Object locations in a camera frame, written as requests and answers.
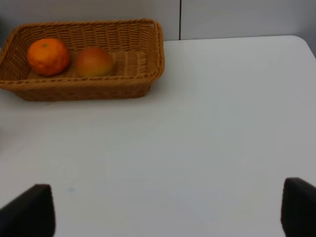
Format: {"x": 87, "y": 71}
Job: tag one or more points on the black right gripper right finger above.
{"x": 298, "y": 208}

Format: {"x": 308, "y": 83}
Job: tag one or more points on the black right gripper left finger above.
{"x": 31, "y": 214}

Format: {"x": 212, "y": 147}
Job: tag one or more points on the light brown wicker basket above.
{"x": 136, "y": 47}

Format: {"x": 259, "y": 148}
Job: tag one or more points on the red yellow apple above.
{"x": 94, "y": 62}

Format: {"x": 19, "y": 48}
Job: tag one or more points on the orange mandarin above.
{"x": 48, "y": 57}

